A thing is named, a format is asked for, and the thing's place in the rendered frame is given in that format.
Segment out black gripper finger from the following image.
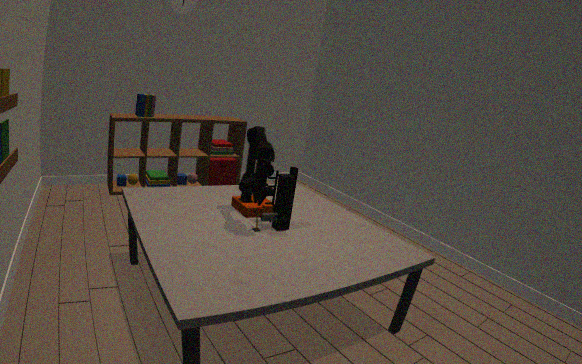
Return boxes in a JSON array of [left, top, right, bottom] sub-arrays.
[[250, 188, 260, 204], [256, 192, 267, 206]]

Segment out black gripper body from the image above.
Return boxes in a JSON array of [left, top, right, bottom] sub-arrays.
[[253, 171, 275, 195]]

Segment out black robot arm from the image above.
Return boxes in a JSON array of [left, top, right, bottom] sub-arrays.
[[238, 126, 275, 203]]

